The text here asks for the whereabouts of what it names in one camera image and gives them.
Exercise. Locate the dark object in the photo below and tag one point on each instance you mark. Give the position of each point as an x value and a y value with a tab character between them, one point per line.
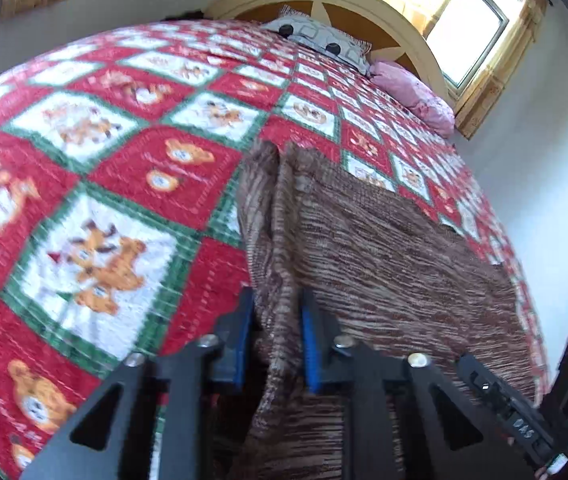
184	13

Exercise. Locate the red green printed blanket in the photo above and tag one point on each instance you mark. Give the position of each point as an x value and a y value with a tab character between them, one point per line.
114	185

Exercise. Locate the bright window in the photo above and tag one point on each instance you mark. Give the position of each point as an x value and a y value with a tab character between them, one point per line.
468	25

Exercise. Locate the brown knit sweater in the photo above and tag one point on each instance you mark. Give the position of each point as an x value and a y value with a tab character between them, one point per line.
363	245

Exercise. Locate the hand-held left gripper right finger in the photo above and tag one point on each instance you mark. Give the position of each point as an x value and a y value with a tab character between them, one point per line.
310	350

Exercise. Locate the white patterned pillow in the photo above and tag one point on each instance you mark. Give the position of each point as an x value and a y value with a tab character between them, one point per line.
309	30

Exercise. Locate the cream wooden headboard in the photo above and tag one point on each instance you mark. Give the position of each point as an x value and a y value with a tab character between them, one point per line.
363	6

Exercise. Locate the pink pillow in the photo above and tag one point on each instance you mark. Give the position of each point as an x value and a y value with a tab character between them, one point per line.
413	91

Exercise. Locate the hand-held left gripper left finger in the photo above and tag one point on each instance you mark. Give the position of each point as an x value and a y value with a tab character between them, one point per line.
236	355

